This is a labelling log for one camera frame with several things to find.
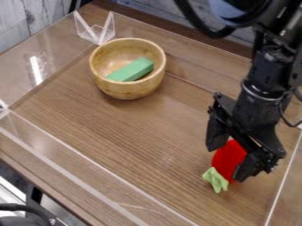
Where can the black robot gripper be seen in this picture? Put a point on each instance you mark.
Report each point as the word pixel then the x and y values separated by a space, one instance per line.
pixel 247 119

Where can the red plush strawberry toy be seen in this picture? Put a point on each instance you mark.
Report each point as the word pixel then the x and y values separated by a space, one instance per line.
pixel 226 158

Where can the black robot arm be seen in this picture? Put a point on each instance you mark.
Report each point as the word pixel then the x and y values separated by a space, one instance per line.
pixel 277 60

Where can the green rectangular block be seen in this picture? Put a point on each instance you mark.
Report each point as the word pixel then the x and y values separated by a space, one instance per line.
pixel 132 71

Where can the wooden bowl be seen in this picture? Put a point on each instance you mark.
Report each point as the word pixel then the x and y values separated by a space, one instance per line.
pixel 114 55

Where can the clear acrylic tray wall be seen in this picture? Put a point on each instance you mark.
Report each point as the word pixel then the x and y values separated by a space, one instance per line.
pixel 99 196

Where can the clear acrylic corner bracket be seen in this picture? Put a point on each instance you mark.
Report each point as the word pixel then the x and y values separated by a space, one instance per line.
pixel 96 34

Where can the black table leg bracket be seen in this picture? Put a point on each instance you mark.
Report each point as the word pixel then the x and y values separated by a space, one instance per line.
pixel 21 209

